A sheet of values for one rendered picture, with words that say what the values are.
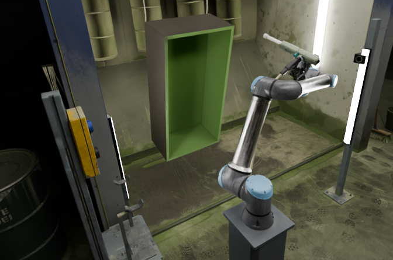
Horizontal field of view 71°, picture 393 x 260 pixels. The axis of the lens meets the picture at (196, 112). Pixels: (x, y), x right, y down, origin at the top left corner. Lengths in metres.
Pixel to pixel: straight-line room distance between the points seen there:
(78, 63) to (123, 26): 2.03
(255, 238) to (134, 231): 0.67
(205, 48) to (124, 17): 1.27
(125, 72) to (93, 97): 1.98
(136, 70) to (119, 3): 0.79
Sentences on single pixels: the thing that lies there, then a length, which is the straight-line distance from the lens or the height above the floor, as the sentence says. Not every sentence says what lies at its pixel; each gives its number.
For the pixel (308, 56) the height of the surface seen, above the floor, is 1.50.
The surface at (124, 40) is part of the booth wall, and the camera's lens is 3.53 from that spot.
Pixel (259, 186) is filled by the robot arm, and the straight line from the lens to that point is 1.62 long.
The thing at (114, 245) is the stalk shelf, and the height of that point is 0.79.
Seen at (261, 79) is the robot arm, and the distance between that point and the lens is 1.67.
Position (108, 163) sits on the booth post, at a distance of 1.79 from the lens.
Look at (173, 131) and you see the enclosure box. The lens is 2.91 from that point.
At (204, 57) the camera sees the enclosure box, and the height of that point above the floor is 1.30.
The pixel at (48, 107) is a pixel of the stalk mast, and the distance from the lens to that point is 1.06.
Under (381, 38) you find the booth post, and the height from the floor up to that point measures 1.34.
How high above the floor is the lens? 1.96
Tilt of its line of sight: 26 degrees down
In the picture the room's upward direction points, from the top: 4 degrees counter-clockwise
